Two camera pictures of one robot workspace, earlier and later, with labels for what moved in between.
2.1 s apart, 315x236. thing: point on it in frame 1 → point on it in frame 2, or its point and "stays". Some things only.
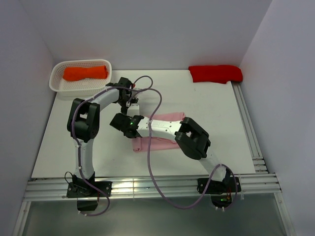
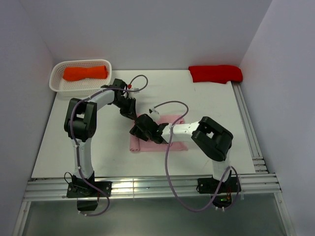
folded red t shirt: x=216 y=73 stays
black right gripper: x=128 y=116 → x=136 y=130
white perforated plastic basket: x=80 y=77 stays
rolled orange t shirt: x=74 y=73 stays
